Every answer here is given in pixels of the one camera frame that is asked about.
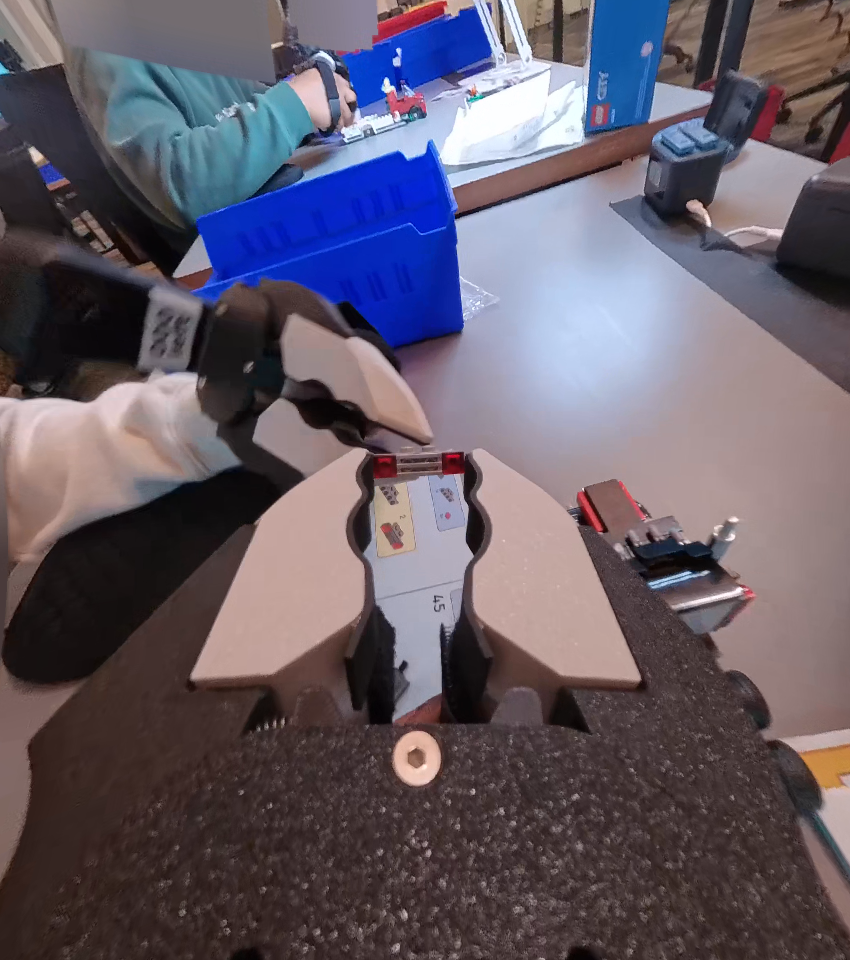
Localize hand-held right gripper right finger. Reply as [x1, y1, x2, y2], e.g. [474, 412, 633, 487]
[441, 448, 645, 723]

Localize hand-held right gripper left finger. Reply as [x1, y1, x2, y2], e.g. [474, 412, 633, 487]
[188, 448, 396, 714]

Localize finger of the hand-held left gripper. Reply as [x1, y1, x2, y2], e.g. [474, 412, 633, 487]
[278, 313, 436, 447]
[254, 378, 390, 453]

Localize black red lego truck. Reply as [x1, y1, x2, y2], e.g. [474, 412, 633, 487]
[575, 480, 824, 816]

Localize blue plastic bin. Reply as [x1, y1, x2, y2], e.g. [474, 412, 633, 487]
[338, 7, 495, 111]
[196, 142, 465, 351]

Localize person's left forearm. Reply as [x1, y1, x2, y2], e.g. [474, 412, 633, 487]
[0, 371, 276, 564]

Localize open lego instruction booklet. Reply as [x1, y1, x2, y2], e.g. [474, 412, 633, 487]
[365, 476, 487, 726]

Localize red lego fire truck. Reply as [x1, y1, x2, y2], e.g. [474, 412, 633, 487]
[383, 48, 428, 126]

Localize blue lego box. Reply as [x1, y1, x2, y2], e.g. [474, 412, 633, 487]
[584, 0, 672, 137]

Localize clear plastic bag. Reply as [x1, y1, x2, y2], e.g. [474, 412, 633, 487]
[461, 276, 501, 317]

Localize wood edged table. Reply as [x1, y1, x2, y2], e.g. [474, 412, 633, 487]
[173, 60, 696, 291]

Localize white paper bag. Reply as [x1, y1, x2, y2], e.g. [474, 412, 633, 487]
[440, 78, 585, 168]

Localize black office chair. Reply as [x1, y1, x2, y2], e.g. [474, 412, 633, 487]
[0, 63, 193, 280]

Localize white clear display stand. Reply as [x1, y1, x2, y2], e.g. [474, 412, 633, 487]
[470, 0, 555, 78]

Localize black device teal front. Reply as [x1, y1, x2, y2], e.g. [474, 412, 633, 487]
[644, 120, 741, 221]

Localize dark cube device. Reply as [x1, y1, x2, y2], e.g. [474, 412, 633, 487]
[776, 155, 850, 285]

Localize grey cube device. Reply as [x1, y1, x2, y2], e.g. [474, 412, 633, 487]
[704, 69, 771, 144]

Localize white charging cable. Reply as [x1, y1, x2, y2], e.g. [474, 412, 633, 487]
[687, 198, 786, 243]

